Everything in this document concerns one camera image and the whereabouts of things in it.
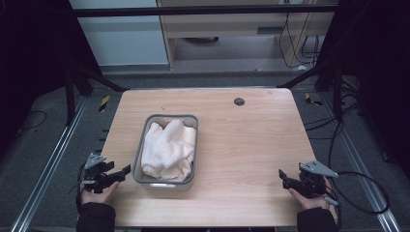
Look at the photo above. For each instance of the wooden cabinet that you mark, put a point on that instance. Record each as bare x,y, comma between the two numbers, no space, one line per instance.
225,27

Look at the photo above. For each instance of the aluminium rail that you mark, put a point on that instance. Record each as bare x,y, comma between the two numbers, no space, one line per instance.
361,161
48,167

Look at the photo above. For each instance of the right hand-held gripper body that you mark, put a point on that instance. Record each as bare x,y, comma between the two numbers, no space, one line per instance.
311,180

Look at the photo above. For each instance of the white towel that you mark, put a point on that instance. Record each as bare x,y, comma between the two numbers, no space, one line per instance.
168,151

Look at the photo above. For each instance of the yellow black tape strip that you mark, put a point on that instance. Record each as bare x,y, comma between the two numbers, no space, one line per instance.
311,100
104,103

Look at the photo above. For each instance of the person's left hand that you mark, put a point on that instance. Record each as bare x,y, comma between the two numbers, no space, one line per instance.
96,195

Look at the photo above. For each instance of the black metal frame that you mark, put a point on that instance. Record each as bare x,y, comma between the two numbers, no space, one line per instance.
69,93

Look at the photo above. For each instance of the white cabinet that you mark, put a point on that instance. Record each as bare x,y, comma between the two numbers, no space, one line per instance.
122,35

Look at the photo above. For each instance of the person's right hand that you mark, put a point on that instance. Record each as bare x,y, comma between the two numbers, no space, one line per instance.
311,200

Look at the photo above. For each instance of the grey plastic basket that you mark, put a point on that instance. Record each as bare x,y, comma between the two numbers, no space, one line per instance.
144,141

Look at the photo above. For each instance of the grey table grommet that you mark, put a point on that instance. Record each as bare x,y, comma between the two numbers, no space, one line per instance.
239,101

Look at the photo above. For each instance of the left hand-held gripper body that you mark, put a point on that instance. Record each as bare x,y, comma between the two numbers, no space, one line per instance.
95,175

